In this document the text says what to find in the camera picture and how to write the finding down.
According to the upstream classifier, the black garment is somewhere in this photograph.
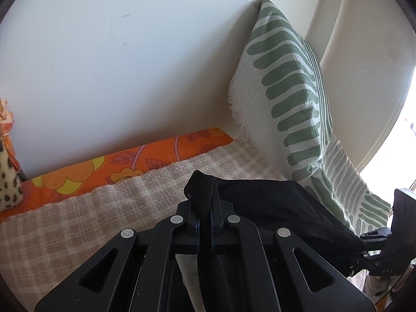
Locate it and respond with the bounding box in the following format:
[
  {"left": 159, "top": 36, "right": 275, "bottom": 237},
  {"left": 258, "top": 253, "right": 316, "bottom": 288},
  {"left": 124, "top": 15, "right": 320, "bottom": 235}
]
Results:
[{"left": 184, "top": 170, "right": 369, "bottom": 312}]

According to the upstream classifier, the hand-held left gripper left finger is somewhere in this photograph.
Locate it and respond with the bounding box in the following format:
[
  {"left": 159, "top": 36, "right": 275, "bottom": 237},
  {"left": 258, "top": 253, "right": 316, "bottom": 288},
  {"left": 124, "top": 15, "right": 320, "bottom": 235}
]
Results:
[{"left": 34, "top": 201, "right": 201, "bottom": 312}]

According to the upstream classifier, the orange floral bedsheet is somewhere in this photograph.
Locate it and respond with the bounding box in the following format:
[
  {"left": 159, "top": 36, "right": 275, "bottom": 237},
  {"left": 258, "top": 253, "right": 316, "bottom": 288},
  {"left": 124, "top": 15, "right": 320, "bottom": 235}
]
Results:
[{"left": 0, "top": 127, "right": 235, "bottom": 223}]

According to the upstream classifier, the window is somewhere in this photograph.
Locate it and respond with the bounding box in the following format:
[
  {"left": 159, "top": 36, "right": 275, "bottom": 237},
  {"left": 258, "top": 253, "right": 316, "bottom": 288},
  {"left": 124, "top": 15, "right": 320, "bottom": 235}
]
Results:
[{"left": 357, "top": 97, "right": 416, "bottom": 191}]

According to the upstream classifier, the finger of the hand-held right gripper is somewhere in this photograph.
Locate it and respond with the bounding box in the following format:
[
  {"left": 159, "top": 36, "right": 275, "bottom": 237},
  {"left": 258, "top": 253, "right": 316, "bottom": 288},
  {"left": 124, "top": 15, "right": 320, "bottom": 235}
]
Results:
[
  {"left": 359, "top": 227, "right": 393, "bottom": 242},
  {"left": 347, "top": 251, "right": 387, "bottom": 277}
]

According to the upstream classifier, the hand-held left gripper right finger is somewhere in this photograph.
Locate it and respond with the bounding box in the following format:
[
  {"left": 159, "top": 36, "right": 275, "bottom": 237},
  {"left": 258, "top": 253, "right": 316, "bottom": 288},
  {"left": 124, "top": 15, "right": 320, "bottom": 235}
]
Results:
[{"left": 210, "top": 185, "right": 378, "bottom": 312}]

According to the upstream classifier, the green leaf pattern cushion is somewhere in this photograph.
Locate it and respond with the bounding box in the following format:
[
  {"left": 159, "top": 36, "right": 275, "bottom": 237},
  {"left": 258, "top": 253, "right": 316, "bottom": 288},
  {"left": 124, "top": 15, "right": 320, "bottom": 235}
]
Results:
[{"left": 227, "top": 0, "right": 392, "bottom": 235}]

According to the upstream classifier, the beige checked blanket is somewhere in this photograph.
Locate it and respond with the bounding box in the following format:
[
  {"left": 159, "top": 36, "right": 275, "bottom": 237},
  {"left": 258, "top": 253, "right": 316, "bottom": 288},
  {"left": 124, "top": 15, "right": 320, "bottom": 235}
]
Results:
[{"left": 0, "top": 136, "right": 288, "bottom": 312}]

